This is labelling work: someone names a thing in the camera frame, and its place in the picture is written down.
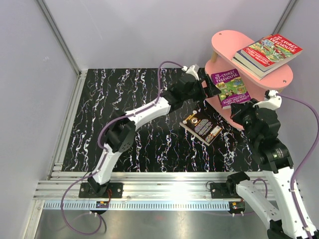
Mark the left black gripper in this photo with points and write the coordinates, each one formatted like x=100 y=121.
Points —
x=209 y=90

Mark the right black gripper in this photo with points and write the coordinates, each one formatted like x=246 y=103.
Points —
x=238 y=109

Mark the purple treehouse book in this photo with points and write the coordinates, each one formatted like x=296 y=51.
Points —
x=232 y=88

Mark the blue 169-storey treehouse book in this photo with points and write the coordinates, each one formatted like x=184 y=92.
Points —
x=201 y=126

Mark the dark blue hardcover book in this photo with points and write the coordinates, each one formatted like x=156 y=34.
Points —
x=259 y=74

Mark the blue orange sunset paperback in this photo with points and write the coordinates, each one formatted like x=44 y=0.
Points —
x=250 y=64

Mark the red 13-storey treehouse book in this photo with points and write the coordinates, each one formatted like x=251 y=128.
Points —
x=270 y=52

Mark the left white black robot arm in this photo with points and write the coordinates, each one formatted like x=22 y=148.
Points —
x=118 y=135

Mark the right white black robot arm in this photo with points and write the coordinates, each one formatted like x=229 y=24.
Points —
x=289 y=219

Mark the pink three-tier shelf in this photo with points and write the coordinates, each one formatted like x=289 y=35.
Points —
x=225 y=44

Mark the black marble pattern mat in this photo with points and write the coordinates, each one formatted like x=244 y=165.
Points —
x=161 y=145

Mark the right small circuit board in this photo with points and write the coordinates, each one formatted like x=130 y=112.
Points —
x=237 y=207

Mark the small circuit board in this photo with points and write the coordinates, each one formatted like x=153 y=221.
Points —
x=102 y=205
x=237 y=207

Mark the left small circuit board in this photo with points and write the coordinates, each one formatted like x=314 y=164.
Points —
x=102 y=205

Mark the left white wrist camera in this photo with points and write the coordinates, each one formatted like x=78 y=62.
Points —
x=192 y=70

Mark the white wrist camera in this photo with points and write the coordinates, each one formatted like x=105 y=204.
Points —
x=272 y=100
x=192 y=70

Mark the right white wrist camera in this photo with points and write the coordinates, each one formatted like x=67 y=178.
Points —
x=272 y=100

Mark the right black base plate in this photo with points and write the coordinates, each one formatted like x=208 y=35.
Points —
x=220 y=191

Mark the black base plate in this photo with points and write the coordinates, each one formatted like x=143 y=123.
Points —
x=113 y=190
x=220 y=191

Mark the right aluminium corner post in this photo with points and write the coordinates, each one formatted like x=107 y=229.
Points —
x=285 y=16

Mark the aluminium corner post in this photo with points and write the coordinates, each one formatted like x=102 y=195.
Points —
x=58 y=36
x=285 y=16

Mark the left aluminium corner post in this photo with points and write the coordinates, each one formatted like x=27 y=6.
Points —
x=58 y=36

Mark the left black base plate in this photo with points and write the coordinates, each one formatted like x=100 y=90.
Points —
x=113 y=190

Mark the aluminium mounting rail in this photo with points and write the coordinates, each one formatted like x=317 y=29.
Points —
x=144 y=186

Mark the white slotted cable duct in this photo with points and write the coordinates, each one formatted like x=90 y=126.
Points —
x=141 y=205

